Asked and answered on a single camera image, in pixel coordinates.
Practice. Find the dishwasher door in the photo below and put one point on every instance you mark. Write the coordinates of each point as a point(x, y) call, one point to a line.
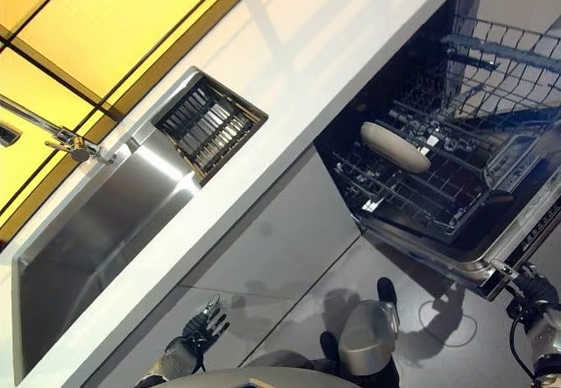
point(532, 230)

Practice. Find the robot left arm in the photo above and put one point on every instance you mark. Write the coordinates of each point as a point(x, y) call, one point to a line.
point(171, 359)

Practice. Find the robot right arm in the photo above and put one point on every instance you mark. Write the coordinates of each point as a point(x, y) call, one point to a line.
point(545, 344)

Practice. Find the white ceramic plate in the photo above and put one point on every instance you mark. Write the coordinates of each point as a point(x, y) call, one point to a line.
point(394, 147)

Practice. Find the grey cutlery basket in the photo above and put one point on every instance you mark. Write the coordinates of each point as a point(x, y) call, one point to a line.
point(513, 164)

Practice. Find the stainless steel sink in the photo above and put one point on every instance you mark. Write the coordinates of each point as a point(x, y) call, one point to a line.
point(109, 213)

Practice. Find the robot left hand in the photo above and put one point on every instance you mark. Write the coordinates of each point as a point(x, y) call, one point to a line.
point(206, 324)

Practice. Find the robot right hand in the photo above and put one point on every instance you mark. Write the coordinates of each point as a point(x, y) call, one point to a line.
point(537, 289)

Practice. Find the chrome kitchen faucet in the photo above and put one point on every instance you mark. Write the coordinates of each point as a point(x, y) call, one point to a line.
point(66, 136)

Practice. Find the black sink drying rack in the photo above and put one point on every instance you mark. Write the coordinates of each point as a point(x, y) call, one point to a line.
point(210, 129)

